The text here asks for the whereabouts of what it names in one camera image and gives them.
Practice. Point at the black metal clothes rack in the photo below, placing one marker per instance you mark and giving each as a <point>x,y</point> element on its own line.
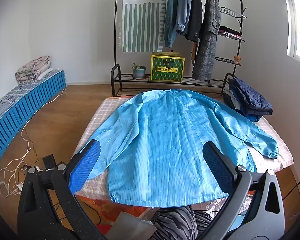
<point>130,76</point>

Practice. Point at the blue denim jacket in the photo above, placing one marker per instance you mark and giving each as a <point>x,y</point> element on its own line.
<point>183,5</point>

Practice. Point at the white power strip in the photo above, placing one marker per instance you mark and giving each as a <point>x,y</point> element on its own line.
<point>19,186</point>

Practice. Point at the light blue striped coat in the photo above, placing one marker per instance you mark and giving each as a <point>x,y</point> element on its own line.
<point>170,142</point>

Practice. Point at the teal denim jacket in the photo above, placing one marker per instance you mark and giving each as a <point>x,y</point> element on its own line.
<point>170,17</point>

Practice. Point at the grey plaid coat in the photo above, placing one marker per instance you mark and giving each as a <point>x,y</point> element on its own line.
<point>206,50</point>

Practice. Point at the folded floral quilt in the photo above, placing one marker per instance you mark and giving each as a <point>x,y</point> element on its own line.
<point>32,70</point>

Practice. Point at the black power adapter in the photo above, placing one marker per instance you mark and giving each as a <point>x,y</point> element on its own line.
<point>49,162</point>

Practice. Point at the person's leg zebra trousers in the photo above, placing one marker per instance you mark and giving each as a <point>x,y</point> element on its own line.
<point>175,223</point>

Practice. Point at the grey plastic bag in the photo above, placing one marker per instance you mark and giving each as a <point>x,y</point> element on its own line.
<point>132,227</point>

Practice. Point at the pile of folded clothes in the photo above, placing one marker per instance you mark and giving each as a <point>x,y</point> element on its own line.
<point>231,101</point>

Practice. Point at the yellow green gift bag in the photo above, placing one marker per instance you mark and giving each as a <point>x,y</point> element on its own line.
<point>167,70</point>

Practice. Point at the grey checked mattress sheet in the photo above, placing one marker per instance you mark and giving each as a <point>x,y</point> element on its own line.
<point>15,93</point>

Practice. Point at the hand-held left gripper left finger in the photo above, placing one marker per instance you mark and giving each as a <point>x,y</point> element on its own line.
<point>86,162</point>

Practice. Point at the folded pink black clothes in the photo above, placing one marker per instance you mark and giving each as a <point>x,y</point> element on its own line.
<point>230,31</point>

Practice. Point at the orange floral bedding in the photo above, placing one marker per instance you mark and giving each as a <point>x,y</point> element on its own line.
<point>100,206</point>

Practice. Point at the navy quilted jacket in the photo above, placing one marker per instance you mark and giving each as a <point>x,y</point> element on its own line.
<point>252,97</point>

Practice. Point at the potted plant teal pot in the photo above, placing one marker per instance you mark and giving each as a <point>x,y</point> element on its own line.
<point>139,73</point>

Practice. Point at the small teddy bear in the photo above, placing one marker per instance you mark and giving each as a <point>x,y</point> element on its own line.
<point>237,60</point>

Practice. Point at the green white striped cloth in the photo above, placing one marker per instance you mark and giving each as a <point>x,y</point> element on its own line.
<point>140,17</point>

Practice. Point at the pink checked blanket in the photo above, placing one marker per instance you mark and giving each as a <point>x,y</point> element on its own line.
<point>107,110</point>

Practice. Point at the black blazer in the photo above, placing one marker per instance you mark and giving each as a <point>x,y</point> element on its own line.
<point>195,12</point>

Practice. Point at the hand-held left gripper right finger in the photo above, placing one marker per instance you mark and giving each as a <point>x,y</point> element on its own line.
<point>220,165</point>

